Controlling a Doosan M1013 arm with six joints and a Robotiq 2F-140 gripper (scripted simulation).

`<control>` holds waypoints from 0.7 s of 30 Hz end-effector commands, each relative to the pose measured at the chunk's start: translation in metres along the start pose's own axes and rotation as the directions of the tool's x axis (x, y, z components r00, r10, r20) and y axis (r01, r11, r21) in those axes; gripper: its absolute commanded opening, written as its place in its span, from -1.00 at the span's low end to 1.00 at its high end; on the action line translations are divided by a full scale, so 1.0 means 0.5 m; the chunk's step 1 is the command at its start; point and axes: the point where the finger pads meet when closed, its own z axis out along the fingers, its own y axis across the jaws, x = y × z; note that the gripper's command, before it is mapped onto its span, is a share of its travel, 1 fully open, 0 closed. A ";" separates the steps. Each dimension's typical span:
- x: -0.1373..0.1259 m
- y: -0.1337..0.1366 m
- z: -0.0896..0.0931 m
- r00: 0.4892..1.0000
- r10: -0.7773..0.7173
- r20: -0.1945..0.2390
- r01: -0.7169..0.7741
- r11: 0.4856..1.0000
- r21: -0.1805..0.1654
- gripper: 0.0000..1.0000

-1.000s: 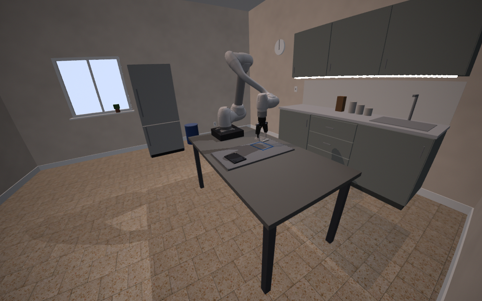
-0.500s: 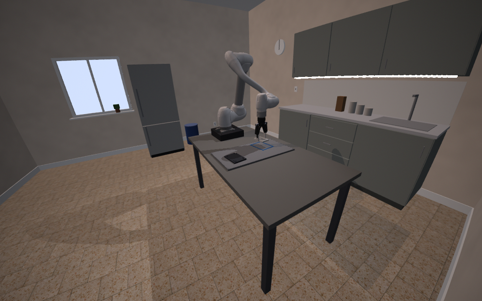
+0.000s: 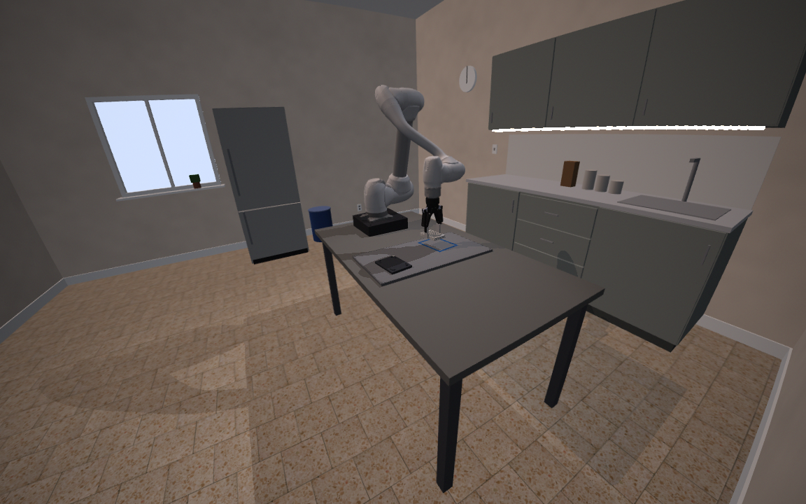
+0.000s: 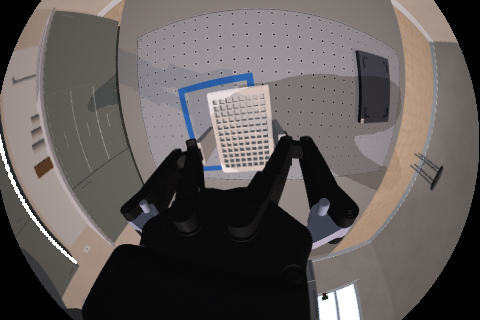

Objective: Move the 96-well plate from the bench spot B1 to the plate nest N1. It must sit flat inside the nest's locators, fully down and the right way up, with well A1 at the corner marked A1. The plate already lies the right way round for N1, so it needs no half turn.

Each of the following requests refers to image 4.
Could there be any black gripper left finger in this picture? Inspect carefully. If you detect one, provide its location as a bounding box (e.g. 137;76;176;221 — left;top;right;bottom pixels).
120;126;217;236

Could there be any blue tape outline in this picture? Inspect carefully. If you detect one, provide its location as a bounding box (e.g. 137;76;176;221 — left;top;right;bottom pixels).
178;73;255;171

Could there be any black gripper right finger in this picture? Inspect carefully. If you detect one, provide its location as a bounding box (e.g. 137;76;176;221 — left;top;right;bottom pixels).
225;119;359;250

